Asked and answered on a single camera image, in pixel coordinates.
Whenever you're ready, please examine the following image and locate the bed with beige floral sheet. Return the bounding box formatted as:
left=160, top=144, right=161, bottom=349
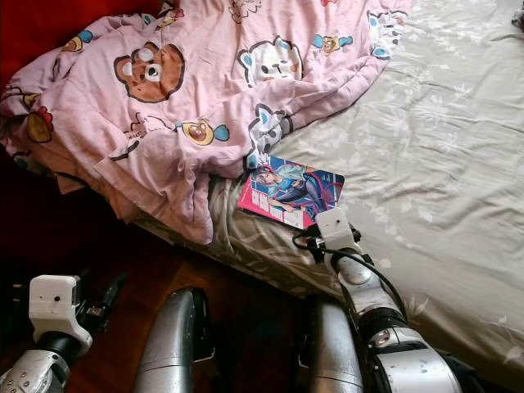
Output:
left=131, top=0, right=524, bottom=386

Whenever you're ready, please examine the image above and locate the silver left robot leg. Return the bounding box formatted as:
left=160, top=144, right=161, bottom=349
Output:
left=131, top=287, right=214, bottom=393

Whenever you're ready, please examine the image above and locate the pink cartoon print blanket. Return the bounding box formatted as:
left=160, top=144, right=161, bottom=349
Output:
left=4, top=0, right=410, bottom=246

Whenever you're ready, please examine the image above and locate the silver right robot leg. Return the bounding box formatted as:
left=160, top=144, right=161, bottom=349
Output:
left=299, top=296, right=365, bottom=393

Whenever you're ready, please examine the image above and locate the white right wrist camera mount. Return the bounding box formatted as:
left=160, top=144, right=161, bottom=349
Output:
left=315, top=206, right=359, bottom=251

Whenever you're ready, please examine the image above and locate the anime cover magazine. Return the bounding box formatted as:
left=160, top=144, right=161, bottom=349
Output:
left=236, top=157, right=346, bottom=230

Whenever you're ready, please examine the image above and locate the silver robot leg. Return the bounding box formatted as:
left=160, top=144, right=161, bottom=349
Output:
left=131, top=287, right=214, bottom=393
left=299, top=296, right=365, bottom=393

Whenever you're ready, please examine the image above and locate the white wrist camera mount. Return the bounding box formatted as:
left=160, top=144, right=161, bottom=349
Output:
left=315, top=206, right=359, bottom=251
left=29, top=274, right=91, bottom=353

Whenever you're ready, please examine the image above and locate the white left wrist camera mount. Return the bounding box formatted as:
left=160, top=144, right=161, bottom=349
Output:
left=29, top=274, right=91, bottom=353

